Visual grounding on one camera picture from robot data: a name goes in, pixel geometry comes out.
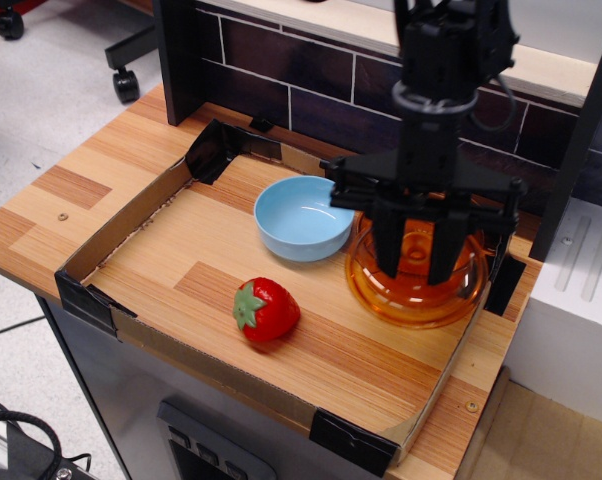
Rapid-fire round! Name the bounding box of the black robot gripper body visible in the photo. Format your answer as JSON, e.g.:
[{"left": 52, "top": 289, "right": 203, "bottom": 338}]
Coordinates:
[{"left": 321, "top": 84, "right": 527, "bottom": 235}]

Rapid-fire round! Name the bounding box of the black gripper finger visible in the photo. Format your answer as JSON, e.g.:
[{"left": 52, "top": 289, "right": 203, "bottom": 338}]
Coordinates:
[
  {"left": 372, "top": 195, "right": 407, "bottom": 278},
  {"left": 428, "top": 197, "right": 477, "bottom": 285}
]

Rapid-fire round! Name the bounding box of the orange transparent pot lid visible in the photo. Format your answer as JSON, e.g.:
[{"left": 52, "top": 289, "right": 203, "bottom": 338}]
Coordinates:
[{"left": 344, "top": 219, "right": 490, "bottom": 330}]

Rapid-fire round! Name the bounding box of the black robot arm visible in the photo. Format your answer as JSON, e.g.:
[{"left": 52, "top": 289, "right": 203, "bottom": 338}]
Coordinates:
[{"left": 324, "top": 1, "right": 527, "bottom": 285}]

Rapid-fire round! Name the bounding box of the orange transparent plastic pot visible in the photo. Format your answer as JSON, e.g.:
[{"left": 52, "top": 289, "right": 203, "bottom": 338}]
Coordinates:
[{"left": 344, "top": 191, "right": 490, "bottom": 330}]

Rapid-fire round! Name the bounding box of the cardboard fence with black tape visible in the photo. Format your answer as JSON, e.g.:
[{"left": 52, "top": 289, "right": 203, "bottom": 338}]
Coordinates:
[{"left": 56, "top": 121, "right": 498, "bottom": 479}]

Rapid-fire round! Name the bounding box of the light blue bowl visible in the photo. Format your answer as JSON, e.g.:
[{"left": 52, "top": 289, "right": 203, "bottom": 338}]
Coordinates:
[{"left": 253, "top": 176, "right": 355, "bottom": 262}]

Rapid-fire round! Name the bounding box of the red toy strawberry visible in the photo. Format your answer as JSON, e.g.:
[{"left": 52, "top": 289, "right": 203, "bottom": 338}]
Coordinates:
[{"left": 232, "top": 277, "right": 301, "bottom": 342}]

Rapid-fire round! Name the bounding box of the white toy sink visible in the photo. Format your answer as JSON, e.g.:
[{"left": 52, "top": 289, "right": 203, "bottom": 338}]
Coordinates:
[{"left": 505, "top": 199, "right": 602, "bottom": 421}]

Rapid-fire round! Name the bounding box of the black office chair base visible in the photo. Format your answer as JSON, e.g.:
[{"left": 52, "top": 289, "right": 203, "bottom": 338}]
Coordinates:
[{"left": 104, "top": 25, "right": 157, "bottom": 104}]

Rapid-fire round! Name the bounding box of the black control panel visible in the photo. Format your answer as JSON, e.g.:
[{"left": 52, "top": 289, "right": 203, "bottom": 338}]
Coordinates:
[{"left": 157, "top": 401, "right": 277, "bottom": 480}]

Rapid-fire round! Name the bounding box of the black caster wheel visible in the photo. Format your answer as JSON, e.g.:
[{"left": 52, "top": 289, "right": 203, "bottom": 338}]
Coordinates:
[{"left": 0, "top": 0, "right": 25, "bottom": 41}]

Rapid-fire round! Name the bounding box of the dark grey vertical post right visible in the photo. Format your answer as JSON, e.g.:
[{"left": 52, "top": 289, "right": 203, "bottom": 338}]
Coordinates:
[{"left": 529, "top": 0, "right": 602, "bottom": 262}]

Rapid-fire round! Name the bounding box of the black vertical post left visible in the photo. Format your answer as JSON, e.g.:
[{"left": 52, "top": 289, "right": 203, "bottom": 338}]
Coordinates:
[{"left": 152, "top": 0, "right": 206, "bottom": 126}]

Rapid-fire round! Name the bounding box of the black cable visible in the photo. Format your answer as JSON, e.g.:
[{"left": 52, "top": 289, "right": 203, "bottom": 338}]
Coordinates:
[{"left": 0, "top": 392, "right": 92, "bottom": 480}]

